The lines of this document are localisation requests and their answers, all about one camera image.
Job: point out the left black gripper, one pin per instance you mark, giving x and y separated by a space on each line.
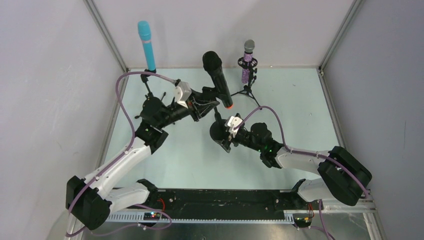
195 109

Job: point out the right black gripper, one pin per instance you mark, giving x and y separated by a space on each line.
228 138

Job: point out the black round-base mic stand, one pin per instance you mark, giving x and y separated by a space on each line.
216 130

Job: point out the black microphone orange end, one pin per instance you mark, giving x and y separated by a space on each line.
212 64

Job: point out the black tripod shock-mount stand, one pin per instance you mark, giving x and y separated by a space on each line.
247 88

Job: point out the black small tripod stand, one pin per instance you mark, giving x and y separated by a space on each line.
147 86

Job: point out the purple glitter microphone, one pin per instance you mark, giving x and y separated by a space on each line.
249 46

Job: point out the turquoise microphone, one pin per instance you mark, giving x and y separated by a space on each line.
145 35

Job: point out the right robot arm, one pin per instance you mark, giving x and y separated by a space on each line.
341 174

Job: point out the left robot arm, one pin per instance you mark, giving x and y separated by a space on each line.
145 140

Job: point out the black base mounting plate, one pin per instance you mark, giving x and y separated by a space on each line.
221 205

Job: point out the left circuit board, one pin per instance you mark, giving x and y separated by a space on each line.
152 216

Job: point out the circuit board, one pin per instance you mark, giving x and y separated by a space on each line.
302 222
152 216

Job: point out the right circuit board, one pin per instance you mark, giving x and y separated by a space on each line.
302 222

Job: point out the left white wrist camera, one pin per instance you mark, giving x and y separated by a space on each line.
182 92

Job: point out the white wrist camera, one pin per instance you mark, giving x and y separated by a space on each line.
232 124
182 92

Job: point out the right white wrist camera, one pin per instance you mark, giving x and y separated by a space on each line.
232 124

